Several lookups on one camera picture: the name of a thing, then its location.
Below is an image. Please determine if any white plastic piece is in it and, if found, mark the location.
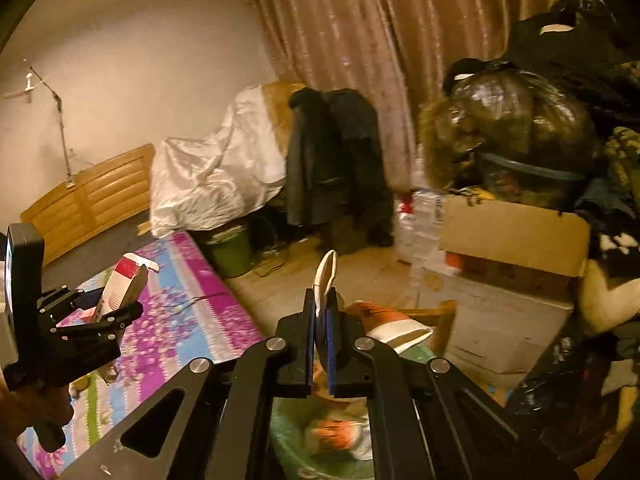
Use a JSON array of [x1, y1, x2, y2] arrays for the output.
[[313, 250, 338, 311]]

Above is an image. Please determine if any white printer box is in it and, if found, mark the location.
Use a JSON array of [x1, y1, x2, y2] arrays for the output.
[[417, 260, 576, 376]]

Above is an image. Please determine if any shiny black plastic bag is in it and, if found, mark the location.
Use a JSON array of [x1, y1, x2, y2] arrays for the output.
[[505, 320, 631, 461]]

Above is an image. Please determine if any black white patterned cloth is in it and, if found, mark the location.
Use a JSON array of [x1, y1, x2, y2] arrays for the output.
[[595, 230, 640, 276]]

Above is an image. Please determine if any plastic wrapped bottle pack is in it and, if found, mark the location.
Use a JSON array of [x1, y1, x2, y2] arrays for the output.
[[394, 186, 448, 266]]

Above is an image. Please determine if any white ceiling fan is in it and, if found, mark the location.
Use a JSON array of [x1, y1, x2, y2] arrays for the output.
[[0, 72, 56, 106]]

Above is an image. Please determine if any pink patterned curtain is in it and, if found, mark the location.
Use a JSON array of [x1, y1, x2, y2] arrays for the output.
[[250, 0, 571, 196]]

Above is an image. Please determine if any black jacket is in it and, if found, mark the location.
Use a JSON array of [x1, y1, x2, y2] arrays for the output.
[[325, 89, 396, 248]]

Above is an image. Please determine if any clear bag of fur clothing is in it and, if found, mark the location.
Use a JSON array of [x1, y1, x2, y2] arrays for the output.
[[417, 67, 606, 201]]

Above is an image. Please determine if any metal pole stand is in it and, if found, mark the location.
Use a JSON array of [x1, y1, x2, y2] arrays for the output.
[[25, 60, 78, 186]]

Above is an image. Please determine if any person's left hand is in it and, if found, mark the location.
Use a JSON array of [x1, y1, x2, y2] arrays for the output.
[[10, 385, 76, 431]]

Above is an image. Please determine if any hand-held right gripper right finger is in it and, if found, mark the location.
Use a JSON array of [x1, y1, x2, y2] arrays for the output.
[[322, 291, 566, 480]]

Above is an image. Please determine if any floral striped bedsheet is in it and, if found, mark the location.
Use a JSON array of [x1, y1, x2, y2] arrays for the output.
[[17, 231, 266, 480]]

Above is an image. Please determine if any tan cloth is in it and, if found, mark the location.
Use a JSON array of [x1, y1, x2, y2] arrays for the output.
[[262, 81, 307, 131]]

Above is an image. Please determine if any cream cushion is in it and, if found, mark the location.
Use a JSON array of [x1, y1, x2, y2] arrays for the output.
[[575, 260, 640, 336]]

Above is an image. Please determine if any camouflage clothing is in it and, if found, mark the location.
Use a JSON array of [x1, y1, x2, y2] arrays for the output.
[[600, 127, 640, 201]]

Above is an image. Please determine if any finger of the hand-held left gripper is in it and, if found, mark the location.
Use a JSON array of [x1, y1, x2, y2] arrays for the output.
[[39, 284, 108, 318], [50, 302, 144, 343]]

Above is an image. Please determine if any dark grey mattress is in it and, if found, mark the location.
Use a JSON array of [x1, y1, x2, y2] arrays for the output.
[[42, 207, 161, 281]]

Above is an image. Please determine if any bin with green liner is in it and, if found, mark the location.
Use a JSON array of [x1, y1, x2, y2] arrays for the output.
[[270, 345, 433, 480]]

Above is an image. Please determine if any blue plastic basin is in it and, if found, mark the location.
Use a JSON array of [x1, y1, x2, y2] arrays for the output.
[[480, 152, 588, 183]]

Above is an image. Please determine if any open brown cardboard box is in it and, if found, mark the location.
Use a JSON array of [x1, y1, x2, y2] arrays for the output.
[[439, 194, 592, 278]]

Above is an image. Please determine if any pink white box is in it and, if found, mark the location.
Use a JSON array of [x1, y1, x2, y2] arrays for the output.
[[92, 253, 161, 326]]

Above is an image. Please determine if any green plastic bucket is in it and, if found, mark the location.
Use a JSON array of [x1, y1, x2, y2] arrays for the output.
[[204, 225, 252, 279]]

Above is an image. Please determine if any large white satin cover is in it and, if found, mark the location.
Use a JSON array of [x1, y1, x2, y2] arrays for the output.
[[149, 85, 287, 240]]

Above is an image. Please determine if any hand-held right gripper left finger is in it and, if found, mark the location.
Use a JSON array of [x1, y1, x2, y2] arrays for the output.
[[60, 292, 318, 480]]

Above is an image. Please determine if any wooden headboard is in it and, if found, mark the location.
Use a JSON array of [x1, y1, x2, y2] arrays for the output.
[[20, 142, 156, 266]]

